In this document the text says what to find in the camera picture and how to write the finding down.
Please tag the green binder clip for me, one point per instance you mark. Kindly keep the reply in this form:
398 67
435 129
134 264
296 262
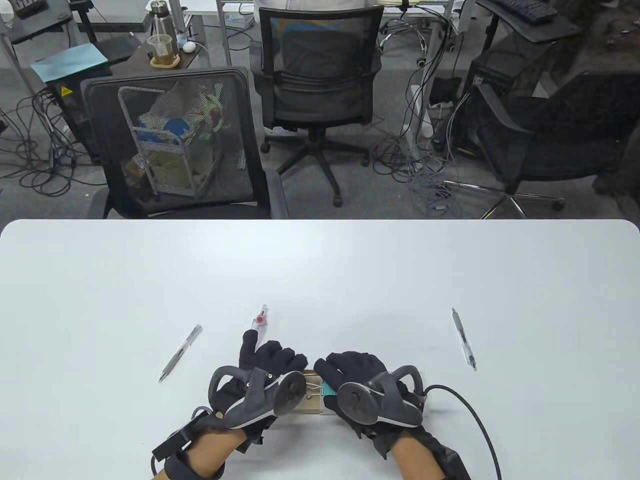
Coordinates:
329 389

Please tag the wooden cup coaster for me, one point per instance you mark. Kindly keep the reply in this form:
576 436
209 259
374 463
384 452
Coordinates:
175 61

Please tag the black computer tower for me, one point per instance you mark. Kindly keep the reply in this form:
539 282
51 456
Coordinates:
505 70

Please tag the black swivel office chair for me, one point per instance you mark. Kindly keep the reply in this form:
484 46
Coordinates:
320 100

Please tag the black cabinet yellow label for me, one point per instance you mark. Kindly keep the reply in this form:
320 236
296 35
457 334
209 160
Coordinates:
75 110

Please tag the clear silver gel pen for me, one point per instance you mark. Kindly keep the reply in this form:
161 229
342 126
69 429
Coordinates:
180 352
464 340

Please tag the black keyboard tray stand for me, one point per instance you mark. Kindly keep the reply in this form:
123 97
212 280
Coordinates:
545 30

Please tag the grey tracking controller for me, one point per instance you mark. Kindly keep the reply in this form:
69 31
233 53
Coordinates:
357 402
290 395

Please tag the black keyboard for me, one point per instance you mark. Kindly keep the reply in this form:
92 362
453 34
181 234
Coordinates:
525 9

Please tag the white red-tipped correction pen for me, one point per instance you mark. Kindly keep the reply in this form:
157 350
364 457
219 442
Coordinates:
261 320

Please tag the person's left forearm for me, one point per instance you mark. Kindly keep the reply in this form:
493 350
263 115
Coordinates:
220 450

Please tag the person's left hand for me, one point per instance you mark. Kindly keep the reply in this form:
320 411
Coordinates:
270 357

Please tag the cardboard sliding pencil box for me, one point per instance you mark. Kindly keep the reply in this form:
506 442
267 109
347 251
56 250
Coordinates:
310 405

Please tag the clear plastic cup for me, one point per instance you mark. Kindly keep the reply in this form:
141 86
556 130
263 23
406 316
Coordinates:
161 47

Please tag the black chair chrome base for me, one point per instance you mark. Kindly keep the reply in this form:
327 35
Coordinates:
560 145

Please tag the white computer mouse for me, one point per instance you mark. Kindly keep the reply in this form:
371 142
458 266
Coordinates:
189 46

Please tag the person's right forearm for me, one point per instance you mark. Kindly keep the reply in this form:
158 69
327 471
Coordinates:
417 460

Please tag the teal paper folder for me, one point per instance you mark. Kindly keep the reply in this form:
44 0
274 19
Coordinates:
70 62

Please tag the black equipment stand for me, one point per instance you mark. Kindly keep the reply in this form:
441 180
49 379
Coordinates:
40 22

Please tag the dark brown desk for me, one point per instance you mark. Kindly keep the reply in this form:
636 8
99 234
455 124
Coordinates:
192 57

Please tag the steel water bottle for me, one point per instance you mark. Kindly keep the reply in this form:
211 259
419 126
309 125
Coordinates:
161 22

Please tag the person's right hand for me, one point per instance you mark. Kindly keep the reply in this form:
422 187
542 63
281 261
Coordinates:
357 367

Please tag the black mesh armless chair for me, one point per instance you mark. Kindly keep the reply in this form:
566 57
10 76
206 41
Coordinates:
100 125

